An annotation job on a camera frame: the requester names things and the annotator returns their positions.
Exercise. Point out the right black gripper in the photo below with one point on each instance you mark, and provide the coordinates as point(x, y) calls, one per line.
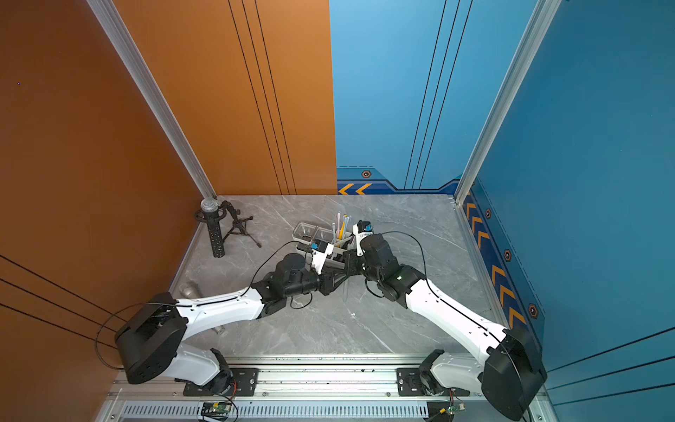
point(351, 258)

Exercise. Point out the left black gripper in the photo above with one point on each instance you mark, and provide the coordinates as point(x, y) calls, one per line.
point(327, 279)

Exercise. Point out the white toothbrush holder organizer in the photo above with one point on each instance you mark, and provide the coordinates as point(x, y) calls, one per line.
point(306, 233)

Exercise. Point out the yellow toothbrush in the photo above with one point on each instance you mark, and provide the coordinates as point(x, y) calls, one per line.
point(343, 224)

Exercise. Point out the black toothbrush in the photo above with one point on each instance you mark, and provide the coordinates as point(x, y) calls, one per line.
point(347, 241)

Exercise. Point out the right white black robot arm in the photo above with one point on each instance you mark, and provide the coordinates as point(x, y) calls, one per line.
point(510, 368)

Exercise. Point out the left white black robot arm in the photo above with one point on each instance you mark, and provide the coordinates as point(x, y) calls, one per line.
point(153, 342)

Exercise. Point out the small black tripod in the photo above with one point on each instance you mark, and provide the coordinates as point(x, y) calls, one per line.
point(239, 225)

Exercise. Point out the grey metal cylinder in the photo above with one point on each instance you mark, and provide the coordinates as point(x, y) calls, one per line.
point(190, 290)

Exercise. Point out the left green circuit board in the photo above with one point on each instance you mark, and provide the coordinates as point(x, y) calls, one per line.
point(218, 411)

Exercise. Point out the green circuit board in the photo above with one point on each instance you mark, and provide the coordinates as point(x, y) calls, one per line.
point(451, 411)
point(218, 411)

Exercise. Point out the right green circuit board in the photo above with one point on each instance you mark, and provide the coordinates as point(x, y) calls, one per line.
point(451, 411)

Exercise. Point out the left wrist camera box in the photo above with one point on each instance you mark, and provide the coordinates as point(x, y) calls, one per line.
point(320, 251)

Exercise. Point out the black perforated post with ball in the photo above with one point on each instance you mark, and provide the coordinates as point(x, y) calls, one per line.
point(211, 213)

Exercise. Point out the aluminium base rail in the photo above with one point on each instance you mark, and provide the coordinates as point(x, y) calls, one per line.
point(298, 388)

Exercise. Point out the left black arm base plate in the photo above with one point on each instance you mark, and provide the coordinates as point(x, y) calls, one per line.
point(237, 382)

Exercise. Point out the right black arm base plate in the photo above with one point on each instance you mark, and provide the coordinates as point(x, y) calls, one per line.
point(415, 382)

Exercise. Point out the right aluminium corner post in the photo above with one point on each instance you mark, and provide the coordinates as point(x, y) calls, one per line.
point(530, 42)

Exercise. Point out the aluminium corner post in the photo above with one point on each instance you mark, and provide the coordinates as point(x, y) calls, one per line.
point(116, 31)
point(530, 42)

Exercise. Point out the left aluminium corner post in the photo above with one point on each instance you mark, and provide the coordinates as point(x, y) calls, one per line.
point(116, 31)

